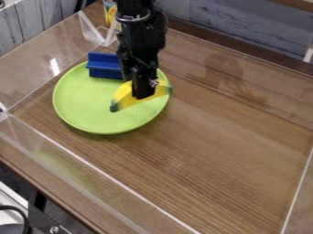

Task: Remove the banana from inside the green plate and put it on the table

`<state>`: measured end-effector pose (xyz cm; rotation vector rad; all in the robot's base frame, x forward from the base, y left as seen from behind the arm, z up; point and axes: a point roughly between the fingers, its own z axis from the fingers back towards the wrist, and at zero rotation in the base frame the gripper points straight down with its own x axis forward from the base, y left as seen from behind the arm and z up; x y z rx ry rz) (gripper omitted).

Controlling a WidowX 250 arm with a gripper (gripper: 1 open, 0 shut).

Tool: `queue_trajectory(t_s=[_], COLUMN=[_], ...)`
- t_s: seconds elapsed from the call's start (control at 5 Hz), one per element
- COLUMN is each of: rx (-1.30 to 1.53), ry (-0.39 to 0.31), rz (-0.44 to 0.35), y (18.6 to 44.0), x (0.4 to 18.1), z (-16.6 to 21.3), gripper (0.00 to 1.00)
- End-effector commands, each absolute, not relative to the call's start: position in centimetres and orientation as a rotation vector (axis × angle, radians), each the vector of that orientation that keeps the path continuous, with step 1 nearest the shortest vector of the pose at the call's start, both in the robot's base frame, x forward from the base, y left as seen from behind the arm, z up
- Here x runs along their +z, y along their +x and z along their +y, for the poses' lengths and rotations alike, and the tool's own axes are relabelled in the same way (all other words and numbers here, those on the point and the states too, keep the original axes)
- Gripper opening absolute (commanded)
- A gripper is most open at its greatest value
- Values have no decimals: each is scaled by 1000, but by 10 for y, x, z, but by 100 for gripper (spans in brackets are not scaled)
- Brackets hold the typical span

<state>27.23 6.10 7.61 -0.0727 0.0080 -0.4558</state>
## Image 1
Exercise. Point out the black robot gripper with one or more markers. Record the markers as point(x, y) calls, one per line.
point(141, 41)

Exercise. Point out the yellow toy banana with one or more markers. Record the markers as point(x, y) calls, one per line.
point(123, 99)

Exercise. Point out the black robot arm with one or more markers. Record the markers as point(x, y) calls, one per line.
point(135, 7)

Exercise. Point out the green round plate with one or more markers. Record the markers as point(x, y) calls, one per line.
point(81, 99)

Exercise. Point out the blue plastic block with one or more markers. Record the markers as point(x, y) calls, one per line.
point(104, 65)

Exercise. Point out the black box with knob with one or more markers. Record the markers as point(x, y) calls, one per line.
point(53, 223)

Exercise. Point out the clear acrylic tray enclosure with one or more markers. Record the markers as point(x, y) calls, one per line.
point(220, 166)

